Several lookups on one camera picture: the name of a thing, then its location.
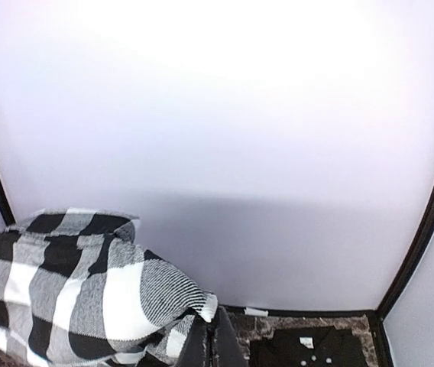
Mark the right black frame post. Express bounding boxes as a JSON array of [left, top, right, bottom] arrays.
[[375, 49, 434, 367]]

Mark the folded black shirt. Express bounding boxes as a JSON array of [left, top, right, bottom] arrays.
[[248, 326, 368, 367]]

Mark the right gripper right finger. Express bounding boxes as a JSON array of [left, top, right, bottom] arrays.
[[211, 307, 248, 367]]

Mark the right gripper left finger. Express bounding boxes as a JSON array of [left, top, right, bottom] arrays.
[[177, 319, 212, 367]]

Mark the black white plaid shirt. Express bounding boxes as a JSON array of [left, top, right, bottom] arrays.
[[0, 208, 219, 366]]

